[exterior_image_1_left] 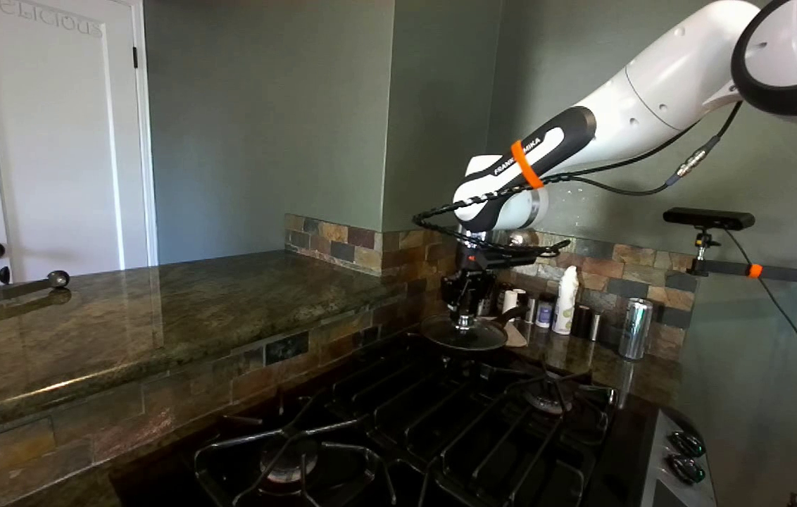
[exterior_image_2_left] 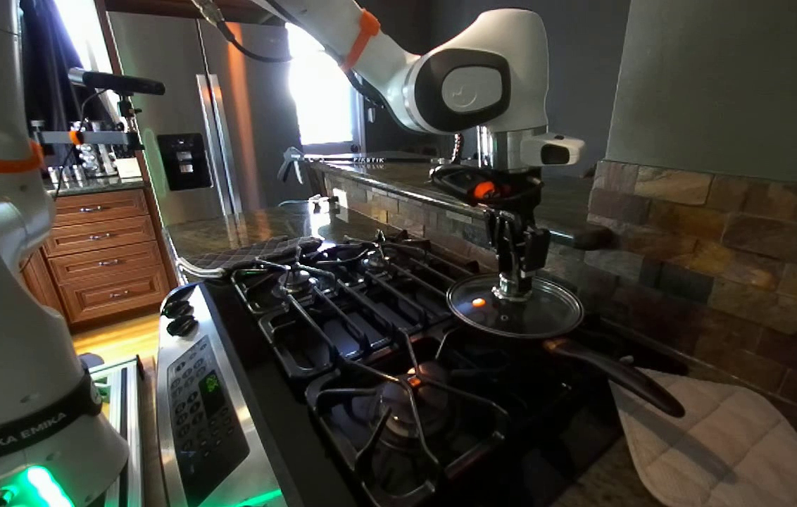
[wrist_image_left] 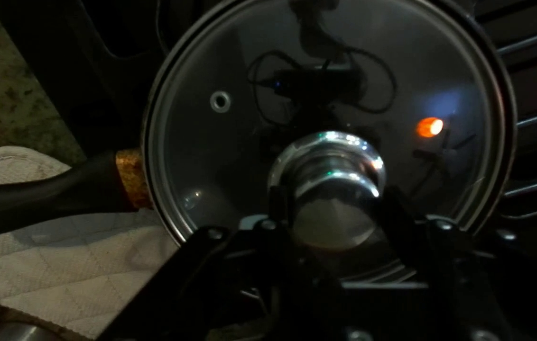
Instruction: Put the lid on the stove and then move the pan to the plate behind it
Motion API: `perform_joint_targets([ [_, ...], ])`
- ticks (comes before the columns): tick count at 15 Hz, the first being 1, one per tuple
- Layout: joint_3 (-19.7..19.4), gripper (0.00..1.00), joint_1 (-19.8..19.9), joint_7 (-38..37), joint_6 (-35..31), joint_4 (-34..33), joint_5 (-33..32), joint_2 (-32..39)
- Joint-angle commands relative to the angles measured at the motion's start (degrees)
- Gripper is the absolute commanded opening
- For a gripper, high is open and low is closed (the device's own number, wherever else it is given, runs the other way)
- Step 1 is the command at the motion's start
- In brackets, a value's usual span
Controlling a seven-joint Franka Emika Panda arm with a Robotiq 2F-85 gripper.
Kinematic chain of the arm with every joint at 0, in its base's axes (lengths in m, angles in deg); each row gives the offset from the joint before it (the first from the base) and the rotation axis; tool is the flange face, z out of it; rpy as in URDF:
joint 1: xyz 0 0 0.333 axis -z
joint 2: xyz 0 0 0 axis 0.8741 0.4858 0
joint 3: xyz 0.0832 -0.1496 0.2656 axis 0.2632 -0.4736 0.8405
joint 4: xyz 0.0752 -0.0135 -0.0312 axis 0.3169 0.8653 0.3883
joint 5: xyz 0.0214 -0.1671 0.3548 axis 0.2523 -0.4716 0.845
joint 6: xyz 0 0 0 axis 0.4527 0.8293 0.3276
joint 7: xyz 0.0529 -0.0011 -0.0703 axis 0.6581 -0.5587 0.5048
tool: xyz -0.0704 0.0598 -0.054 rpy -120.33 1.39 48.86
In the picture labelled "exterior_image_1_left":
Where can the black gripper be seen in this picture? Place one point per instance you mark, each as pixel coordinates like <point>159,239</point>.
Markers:
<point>475,255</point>

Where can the glass lid with metal knob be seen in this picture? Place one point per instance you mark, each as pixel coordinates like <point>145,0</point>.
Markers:
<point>472,335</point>

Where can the black frying pan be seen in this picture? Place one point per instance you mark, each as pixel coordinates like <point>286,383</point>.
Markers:
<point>534,344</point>

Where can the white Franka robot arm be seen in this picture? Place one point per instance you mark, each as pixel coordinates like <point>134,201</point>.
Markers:
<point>661,86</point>

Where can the black gas stove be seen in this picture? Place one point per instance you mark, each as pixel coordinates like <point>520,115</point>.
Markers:
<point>435,441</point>

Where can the power outlet plate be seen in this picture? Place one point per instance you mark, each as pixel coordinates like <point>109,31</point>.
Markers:
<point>286,346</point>

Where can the black stove knob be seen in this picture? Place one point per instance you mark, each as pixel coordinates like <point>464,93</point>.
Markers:
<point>687,472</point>
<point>687,444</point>

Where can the white plastic bottle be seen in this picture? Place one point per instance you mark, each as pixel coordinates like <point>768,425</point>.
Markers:
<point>568,300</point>

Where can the silver drink can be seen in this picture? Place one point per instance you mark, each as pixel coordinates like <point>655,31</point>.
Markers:
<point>635,327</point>

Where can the white door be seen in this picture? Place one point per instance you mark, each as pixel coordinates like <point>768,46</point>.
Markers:
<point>59,131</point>

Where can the black bar camera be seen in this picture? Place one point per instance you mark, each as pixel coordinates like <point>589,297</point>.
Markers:
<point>709,217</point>

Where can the camera mount with orange clamp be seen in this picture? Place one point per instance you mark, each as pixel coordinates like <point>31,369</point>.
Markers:
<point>773,272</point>

